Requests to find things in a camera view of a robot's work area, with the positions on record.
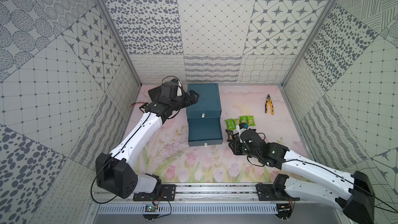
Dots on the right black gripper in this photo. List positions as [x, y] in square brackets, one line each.
[235, 144]

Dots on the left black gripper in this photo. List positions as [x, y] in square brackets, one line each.
[187, 98]

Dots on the teal plastic drawer cabinet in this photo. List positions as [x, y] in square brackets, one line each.
[209, 103]

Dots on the green cookie packet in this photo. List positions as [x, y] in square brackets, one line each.
[232, 123]
[250, 120]
[243, 119]

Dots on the teal drawer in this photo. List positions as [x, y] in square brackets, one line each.
[204, 132]

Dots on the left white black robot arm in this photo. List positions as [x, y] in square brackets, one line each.
[114, 170]

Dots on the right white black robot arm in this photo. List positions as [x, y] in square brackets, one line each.
[352, 194]

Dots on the black plastic case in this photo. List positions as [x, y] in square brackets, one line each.
[154, 92]

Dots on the yellow black pliers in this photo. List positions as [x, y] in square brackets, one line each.
[269, 105]

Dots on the green circuit board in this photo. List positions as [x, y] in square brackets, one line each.
[150, 209]

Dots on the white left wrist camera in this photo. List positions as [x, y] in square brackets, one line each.
[179, 90]

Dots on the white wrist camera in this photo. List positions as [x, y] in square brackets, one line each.
[179, 90]
[242, 127]

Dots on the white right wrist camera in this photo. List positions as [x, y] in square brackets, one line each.
[242, 127]

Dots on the aluminium mounting rail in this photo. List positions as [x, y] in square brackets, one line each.
[247, 192]

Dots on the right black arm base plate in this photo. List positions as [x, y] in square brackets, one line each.
[266, 192]

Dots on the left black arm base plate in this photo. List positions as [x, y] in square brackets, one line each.
[161, 193]

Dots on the white slotted cable duct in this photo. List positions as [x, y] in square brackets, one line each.
[196, 208]

